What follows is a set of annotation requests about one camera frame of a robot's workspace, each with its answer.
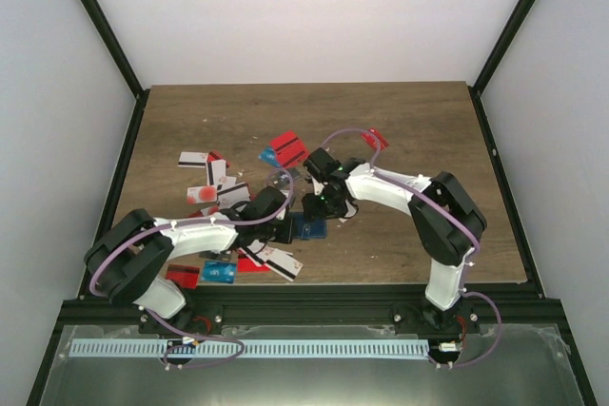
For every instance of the blue card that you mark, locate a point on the blue card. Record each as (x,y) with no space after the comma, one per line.
(219,272)
(268,156)

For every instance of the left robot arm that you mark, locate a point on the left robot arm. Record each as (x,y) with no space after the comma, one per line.
(126,263)

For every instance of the white striped card bottom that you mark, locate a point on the white striped card bottom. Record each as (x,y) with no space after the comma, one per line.
(260,257)

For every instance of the red striped card top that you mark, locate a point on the red striped card top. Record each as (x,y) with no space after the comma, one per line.
(289,149)

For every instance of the red card far right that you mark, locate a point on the red card far right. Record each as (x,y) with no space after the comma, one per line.
(374,139)

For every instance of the blue card top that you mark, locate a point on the blue card top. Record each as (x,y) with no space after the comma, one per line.
(268,156)

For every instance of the black aluminium frame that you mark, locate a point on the black aluminium frame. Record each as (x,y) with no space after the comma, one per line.
(519,303)

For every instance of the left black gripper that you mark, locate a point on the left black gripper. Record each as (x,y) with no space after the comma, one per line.
(286,237)

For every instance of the white red-circle card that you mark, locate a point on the white red-circle card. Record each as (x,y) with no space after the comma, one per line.
(202,194)

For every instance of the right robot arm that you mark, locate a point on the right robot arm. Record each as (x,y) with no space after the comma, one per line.
(448,222)

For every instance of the light blue slotted rail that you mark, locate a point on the light blue slotted rail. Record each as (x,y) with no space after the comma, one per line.
(254,348)

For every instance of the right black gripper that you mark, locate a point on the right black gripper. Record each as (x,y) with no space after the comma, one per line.
(313,211)

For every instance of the white striped card upright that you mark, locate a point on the white striped card upright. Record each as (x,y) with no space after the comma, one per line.
(216,172)

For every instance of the red striped card bottom-left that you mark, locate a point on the red striped card bottom-left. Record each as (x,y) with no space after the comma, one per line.
(183,275)

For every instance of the blue leather card holder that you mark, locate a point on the blue leather card holder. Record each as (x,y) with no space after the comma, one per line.
(308,230)

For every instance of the white striped card top-left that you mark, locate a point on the white striped card top-left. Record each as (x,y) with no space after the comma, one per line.
(193,159)

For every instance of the black VIP card top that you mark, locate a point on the black VIP card top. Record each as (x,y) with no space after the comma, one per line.
(284,178)

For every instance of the blue card bottom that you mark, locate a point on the blue card bottom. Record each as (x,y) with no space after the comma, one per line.
(219,272)

